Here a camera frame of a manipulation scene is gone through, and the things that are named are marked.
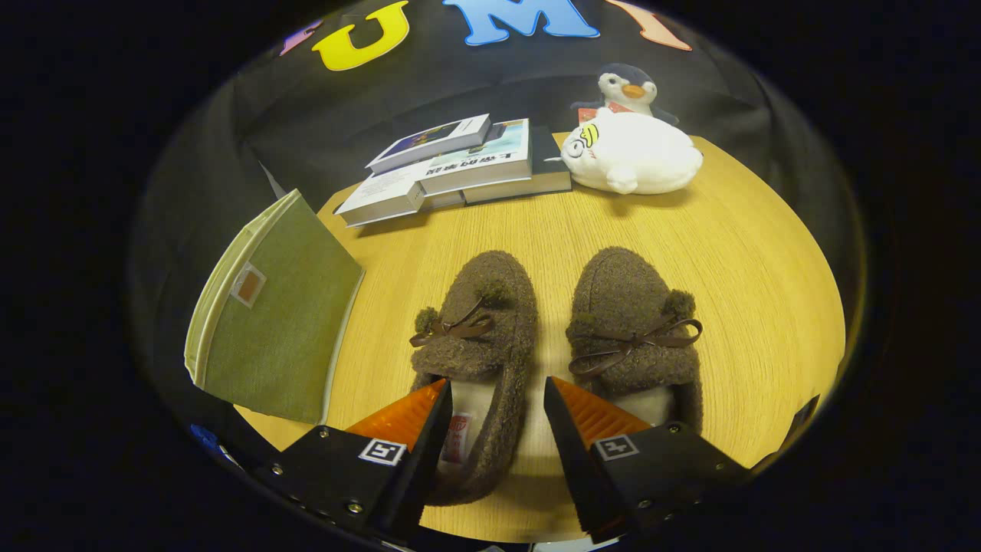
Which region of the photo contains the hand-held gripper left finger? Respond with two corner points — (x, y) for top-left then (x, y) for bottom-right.
(255, 377), (454, 544)

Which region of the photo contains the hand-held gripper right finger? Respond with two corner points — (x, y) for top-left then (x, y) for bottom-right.
(543, 375), (750, 544)

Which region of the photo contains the brown fuzzy shoe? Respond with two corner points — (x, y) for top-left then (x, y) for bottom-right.
(566, 246), (704, 434)
(408, 250), (540, 507)

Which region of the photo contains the green fabric storage box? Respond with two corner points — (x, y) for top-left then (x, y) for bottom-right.
(184, 189), (366, 426)

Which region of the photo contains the white-cover book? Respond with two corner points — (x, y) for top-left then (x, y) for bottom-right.
(334, 163), (425, 228)

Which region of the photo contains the black-cover book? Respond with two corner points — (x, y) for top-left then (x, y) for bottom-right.
(462, 125), (573, 205)

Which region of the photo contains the white seal plush toy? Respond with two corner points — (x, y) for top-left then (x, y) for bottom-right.
(560, 107), (704, 196)

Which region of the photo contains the small blue-cover book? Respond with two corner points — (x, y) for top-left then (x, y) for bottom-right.
(366, 114), (492, 175)

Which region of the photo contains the penguin plush toy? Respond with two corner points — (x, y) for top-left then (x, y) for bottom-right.
(571, 63), (680, 128)

